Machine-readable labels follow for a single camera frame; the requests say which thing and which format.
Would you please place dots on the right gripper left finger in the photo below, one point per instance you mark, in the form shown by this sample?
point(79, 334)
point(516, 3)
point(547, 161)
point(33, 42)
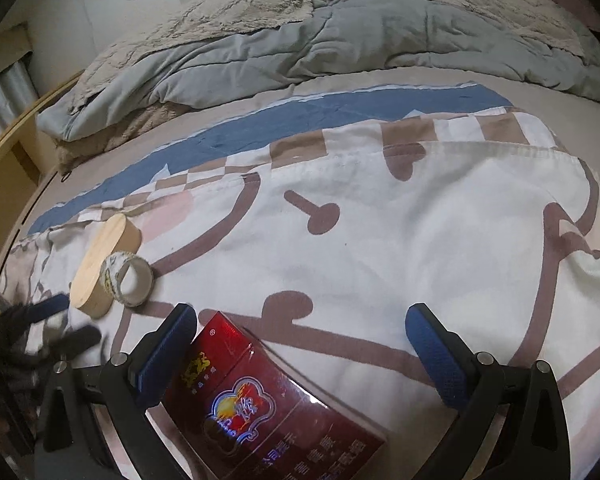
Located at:
point(70, 443)

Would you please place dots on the cartoon patterned blanket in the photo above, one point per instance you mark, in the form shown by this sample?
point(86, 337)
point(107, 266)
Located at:
point(319, 243)

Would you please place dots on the wooden bedside shelf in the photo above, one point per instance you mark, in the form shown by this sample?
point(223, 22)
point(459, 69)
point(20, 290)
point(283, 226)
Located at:
point(28, 162)

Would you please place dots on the paper curtain valance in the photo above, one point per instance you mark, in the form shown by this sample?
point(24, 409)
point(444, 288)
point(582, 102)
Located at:
point(14, 45)

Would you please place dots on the beige quilted left pillow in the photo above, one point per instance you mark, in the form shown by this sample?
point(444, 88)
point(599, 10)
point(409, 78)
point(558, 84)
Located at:
point(196, 21)

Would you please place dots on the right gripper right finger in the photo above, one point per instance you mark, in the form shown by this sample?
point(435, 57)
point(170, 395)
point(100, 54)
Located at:
point(533, 442)

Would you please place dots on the red cigarette pack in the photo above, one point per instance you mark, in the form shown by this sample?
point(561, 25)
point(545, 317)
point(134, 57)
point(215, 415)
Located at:
point(248, 415)

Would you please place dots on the grey blue duvet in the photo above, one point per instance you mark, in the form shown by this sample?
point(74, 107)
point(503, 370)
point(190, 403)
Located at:
point(341, 37)

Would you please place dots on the grey curtain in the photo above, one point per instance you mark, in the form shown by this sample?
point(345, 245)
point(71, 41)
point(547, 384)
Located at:
point(17, 93)

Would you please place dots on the patterned tape roll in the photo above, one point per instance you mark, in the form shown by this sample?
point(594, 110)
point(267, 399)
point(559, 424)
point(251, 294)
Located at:
point(127, 278)

